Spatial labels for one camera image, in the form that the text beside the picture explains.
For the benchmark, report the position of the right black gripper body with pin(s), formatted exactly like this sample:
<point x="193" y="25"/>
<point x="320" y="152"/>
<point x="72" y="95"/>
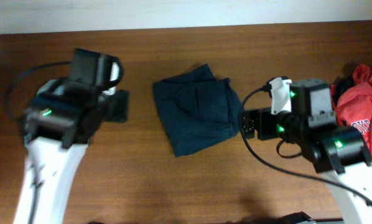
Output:
<point x="287" y="124"/>

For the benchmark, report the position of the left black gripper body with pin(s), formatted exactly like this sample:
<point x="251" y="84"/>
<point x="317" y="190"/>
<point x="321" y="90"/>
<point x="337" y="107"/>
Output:
<point x="118" y="106"/>

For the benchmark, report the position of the navy blue shorts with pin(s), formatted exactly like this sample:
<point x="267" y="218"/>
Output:
<point x="197" y="110"/>

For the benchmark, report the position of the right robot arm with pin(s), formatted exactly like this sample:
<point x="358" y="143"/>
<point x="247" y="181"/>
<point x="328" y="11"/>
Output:
<point x="343" y="162"/>

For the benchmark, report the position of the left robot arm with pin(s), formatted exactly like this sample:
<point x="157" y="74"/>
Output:
<point x="57" y="127"/>

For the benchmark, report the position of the dark garment under jersey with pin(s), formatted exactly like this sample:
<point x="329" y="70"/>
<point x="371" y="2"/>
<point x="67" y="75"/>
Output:
<point x="340" y="86"/>

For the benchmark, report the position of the red jersey with lettering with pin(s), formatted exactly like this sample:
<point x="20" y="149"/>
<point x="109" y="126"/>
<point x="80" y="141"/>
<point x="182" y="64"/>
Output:
<point x="354" y="107"/>

